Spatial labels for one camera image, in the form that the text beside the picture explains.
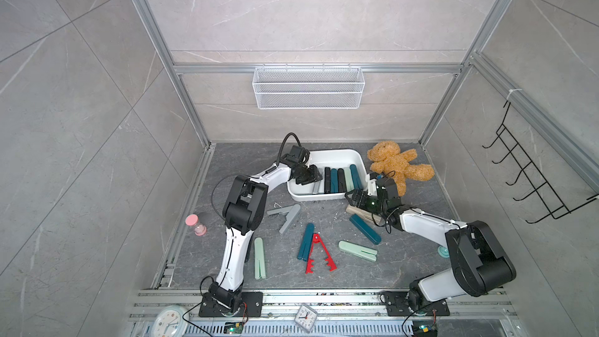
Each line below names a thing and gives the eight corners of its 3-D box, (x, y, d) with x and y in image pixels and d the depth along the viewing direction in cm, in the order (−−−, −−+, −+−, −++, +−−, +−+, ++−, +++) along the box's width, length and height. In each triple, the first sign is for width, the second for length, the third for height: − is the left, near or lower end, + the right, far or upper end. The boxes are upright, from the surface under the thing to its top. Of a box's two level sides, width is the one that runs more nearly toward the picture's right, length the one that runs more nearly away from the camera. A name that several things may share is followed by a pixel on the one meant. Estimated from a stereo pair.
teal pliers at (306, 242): (297, 258, 85) (296, 256, 83) (306, 224, 93) (306, 221, 91) (306, 261, 84) (306, 259, 82) (315, 226, 93) (315, 224, 91)
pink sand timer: (192, 235, 90) (182, 225, 83) (196, 224, 93) (186, 214, 86) (205, 235, 90) (196, 225, 83) (208, 224, 93) (200, 214, 86)
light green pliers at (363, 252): (337, 250, 87) (338, 246, 84) (339, 241, 89) (340, 238, 86) (374, 261, 84) (376, 259, 81) (375, 253, 86) (377, 250, 83)
